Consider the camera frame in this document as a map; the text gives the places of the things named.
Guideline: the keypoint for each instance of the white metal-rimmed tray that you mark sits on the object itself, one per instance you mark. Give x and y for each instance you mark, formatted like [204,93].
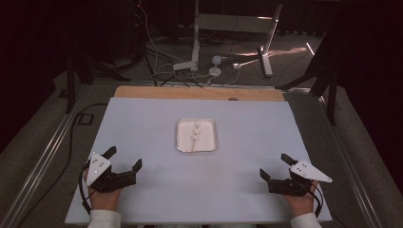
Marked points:
[206,136]

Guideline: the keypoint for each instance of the person's right hand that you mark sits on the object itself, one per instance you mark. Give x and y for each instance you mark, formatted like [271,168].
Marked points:
[301,204]

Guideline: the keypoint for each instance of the metal floor rail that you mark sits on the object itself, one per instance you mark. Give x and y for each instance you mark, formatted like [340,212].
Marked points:
[351,177]
[41,161]

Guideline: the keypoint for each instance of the black square floor frame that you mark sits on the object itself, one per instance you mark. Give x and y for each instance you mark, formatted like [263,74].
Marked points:
[79,119]

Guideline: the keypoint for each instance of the white power strip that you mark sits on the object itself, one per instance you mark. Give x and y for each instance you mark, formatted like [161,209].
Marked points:
[183,66]

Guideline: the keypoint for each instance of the black stand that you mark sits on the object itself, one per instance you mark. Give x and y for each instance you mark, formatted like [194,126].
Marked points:
[331,101]
[70,85]

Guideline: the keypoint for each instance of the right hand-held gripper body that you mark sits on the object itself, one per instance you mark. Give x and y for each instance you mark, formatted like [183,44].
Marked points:
[309,172]

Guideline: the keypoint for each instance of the person's left hand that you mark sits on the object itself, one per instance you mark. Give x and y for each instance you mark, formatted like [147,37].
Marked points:
[104,200]

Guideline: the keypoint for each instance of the white round device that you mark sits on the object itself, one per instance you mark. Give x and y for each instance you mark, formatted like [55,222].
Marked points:
[216,60]

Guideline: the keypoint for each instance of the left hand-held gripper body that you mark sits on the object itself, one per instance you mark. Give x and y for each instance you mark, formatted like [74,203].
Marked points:
[98,169]

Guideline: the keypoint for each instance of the light blue table mat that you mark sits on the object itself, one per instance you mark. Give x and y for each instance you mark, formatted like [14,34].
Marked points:
[206,190]

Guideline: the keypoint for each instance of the thin wooden skewer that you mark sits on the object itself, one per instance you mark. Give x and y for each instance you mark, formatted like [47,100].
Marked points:
[192,146]

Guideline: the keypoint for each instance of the white metal desk frame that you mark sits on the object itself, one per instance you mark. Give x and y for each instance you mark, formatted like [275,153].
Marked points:
[234,22]

